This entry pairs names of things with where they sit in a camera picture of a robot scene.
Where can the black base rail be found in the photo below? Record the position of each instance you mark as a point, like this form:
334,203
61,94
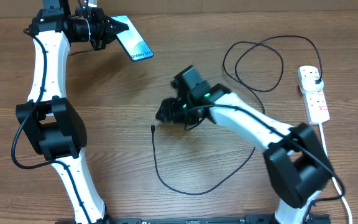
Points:
191,221

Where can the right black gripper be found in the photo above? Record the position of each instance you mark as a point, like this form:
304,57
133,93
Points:
170,109

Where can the white power strip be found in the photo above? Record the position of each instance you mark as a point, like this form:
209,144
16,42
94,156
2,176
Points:
315,102

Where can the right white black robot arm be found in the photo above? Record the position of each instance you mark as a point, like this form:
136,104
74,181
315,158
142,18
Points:
297,165

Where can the Samsung Galaxy smartphone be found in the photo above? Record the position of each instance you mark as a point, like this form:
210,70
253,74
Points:
132,42

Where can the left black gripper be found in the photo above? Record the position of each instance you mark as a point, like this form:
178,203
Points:
107,32

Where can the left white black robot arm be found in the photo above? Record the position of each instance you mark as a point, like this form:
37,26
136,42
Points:
51,132

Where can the white charger plug adapter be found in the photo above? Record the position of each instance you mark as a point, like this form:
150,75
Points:
309,85

